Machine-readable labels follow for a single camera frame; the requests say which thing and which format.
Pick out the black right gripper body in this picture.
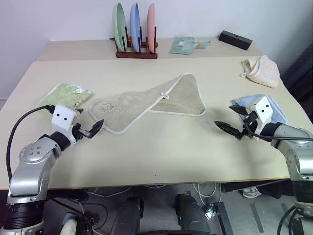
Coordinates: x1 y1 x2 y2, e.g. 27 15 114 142
241 110 258 139

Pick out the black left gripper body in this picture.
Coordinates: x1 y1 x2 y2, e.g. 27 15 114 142
72 123 90 142

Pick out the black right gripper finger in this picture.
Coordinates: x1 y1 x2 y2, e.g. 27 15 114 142
214 120 243 140
228 105 251 116

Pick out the green cloth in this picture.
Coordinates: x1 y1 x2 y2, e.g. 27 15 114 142
37 83 93 115

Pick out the blue cloth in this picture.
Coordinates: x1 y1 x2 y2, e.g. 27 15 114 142
231 94 289 126

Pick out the pink cloth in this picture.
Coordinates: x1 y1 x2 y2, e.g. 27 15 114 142
239 54 280 89

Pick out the beige towel with white trim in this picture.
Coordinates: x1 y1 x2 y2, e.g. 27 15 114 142
89 72 207 136

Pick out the teal cloth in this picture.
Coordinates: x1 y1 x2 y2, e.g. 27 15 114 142
169 36 212 55

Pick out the white shoe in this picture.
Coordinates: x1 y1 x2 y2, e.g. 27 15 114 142
242 187 261 199

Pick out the black rectangular box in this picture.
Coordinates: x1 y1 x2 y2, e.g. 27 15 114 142
218 30 253 51

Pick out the dark blue chair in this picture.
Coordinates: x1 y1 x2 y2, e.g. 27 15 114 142
280 43 313 105

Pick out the dark wooden plate rack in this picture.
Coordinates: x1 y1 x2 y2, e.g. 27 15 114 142
109 25 158 60

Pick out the black metal table leg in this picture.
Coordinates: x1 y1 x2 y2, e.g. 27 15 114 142
209 201 235 235

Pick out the green plate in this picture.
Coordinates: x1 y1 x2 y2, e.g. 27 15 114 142
112 2 128 53

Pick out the white caster wheel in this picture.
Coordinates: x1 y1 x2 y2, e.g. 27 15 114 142
63 213 79 235

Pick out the dark rounded shape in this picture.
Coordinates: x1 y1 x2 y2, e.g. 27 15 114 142
114 194 144 235
175 192 211 235

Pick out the blue plate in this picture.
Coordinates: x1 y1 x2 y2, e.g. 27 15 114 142
129 2 142 53

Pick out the pink plate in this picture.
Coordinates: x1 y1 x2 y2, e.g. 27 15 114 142
147 3 157 54

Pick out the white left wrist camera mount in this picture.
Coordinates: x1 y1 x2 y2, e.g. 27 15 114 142
51 104 79 145

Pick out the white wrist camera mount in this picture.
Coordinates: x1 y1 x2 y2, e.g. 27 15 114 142
251 95 273 141
51 104 79 145

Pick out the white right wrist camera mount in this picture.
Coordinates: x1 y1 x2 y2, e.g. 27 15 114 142
251 95 273 141

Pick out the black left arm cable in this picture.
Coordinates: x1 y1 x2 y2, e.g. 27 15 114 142
6 104 56 181

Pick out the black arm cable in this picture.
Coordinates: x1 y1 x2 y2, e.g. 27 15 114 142
6 104 56 181
244 117 313 142

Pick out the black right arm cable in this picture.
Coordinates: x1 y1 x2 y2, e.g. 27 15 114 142
244 117 313 142

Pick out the black table frame bar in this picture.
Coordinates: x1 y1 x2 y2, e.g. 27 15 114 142
223 179 294 193

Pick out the white floor cable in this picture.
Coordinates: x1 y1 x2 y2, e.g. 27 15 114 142
192 182 222 204

